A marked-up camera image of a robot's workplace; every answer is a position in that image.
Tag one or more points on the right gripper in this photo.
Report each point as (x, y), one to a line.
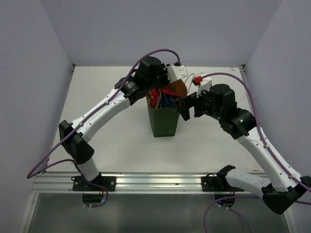
(191, 101)

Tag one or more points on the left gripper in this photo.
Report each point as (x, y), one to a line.
(163, 69)

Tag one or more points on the pink snack packet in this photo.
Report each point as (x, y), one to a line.
(169, 92)

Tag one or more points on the blue Burts chips bag front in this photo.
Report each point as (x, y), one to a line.
(166, 101)

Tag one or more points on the large red white chips bag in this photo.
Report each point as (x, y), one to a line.
(154, 98)

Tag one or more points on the green paper bag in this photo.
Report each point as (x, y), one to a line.
(163, 121)

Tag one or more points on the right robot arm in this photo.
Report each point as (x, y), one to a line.
(283, 186)

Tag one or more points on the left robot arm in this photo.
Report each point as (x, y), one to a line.
(151, 73)

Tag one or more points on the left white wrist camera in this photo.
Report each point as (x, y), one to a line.
(176, 73)

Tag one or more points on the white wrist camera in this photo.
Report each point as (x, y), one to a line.
(176, 73)
(203, 84)

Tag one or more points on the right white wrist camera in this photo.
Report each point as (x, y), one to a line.
(203, 84)

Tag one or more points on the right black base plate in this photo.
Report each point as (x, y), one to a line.
(211, 183)

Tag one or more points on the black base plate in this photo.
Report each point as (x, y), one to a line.
(211, 183)
(108, 182)

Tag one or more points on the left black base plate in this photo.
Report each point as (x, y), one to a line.
(108, 182)

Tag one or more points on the aluminium mounting rail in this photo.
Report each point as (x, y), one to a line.
(126, 183)

